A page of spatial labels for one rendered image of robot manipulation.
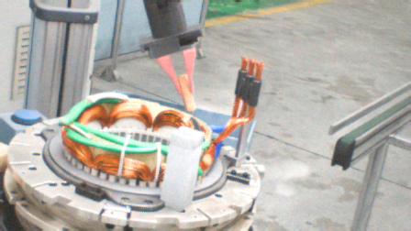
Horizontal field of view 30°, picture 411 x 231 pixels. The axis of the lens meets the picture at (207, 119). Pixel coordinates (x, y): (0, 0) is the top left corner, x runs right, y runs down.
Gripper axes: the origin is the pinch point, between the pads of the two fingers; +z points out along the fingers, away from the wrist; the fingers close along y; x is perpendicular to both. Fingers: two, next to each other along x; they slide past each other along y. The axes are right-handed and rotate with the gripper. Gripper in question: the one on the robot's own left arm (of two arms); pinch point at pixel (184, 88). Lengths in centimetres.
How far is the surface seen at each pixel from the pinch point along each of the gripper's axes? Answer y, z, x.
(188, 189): -2.4, 3.1, -39.1
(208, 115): 2.6, 6.6, 4.9
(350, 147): 41, 47, 87
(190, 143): -0.8, -2.5, -40.7
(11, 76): -71, 19, 208
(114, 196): -10.6, 1.6, -39.3
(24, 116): -25.1, -3.0, -3.7
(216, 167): 1.3, 5.1, -27.8
